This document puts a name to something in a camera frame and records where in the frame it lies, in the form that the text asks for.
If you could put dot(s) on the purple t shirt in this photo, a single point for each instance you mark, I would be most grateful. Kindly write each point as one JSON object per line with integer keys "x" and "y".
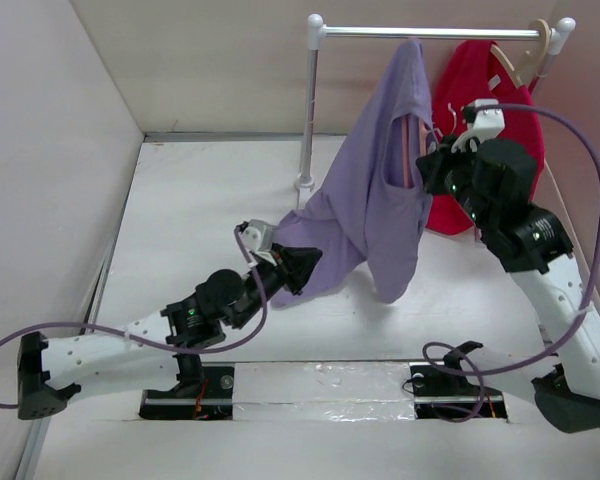
{"x": 363, "y": 213}

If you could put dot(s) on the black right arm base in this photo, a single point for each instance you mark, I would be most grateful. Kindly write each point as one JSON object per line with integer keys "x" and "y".
{"x": 438, "y": 395}

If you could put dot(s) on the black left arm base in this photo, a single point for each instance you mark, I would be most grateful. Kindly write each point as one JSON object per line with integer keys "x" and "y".
{"x": 209, "y": 399}

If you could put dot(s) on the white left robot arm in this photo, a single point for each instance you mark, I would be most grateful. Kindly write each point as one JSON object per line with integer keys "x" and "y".
{"x": 161, "y": 351}

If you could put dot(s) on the wooden hanger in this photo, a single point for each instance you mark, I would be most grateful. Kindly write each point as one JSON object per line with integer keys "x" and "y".
{"x": 526, "y": 71}

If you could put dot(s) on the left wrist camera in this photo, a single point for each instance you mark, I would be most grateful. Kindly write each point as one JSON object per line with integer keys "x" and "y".
{"x": 258, "y": 238}

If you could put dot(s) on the pink plastic hanger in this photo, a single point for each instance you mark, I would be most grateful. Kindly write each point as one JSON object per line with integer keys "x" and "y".
{"x": 414, "y": 108}

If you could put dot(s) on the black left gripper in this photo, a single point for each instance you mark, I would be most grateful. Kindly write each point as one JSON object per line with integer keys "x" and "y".
{"x": 299, "y": 259}

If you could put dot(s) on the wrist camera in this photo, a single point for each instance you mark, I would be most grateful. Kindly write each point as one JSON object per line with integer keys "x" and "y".
{"x": 484, "y": 121}
{"x": 258, "y": 238}

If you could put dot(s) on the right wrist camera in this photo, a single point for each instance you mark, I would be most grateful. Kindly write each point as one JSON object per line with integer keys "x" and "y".
{"x": 484, "y": 121}

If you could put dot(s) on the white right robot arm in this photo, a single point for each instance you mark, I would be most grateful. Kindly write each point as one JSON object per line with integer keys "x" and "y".
{"x": 491, "y": 181}

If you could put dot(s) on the white metal clothes rack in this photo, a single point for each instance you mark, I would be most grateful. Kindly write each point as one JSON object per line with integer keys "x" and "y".
{"x": 318, "y": 30}

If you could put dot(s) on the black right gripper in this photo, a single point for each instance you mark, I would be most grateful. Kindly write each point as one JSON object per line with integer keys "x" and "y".
{"x": 435, "y": 164}

